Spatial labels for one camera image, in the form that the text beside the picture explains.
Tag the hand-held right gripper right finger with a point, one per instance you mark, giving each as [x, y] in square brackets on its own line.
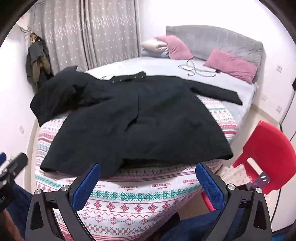
[210, 185]

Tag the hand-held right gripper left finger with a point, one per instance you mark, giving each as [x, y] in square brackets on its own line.
[85, 187]

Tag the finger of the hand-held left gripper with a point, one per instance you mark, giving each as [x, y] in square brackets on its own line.
[2, 158]
[17, 162]

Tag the black coat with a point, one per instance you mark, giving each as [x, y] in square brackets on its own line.
[143, 120]

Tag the person's left forearm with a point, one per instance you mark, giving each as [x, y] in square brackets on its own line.
[9, 227]

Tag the hanging dark clothes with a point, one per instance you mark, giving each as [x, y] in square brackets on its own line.
[37, 60]

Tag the person's left leg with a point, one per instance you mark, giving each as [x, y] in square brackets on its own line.
[22, 199]

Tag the person's leg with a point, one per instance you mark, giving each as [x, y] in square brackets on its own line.
[22, 199]
[196, 224]

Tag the white floral cloth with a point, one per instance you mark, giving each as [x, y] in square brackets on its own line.
[235, 176]

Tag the person's right leg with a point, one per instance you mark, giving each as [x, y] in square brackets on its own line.
[196, 224]

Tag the patterned pink and teal blanket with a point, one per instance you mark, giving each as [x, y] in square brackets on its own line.
[129, 204]

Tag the red plastic chair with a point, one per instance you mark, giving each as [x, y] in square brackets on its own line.
[272, 143]

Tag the white fringed quilt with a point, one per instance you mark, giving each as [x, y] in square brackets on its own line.
[97, 73]

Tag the small white device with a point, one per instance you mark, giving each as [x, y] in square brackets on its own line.
[185, 67]

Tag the pink pillow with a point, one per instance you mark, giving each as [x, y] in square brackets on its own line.
[231, 64]
[175, 47]

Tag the bed with grey sheet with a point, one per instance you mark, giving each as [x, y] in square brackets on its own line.
[161, 67]

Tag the blue-grey pillow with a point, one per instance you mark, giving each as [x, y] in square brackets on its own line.
[152, 54]

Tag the grey padded headboard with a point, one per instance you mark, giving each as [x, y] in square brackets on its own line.
[215, 39]

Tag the grey star-patterned curtain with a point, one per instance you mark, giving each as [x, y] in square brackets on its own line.
[92, 34]

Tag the cream folded pillow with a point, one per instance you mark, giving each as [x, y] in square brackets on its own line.
[152, 45]

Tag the white wall socket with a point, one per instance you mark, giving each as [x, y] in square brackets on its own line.
[21, 129]
[263, 97]
[278, 109]
[279, 68]

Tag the dark perforated bracket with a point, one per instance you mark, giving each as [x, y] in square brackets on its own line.
[261, 179]

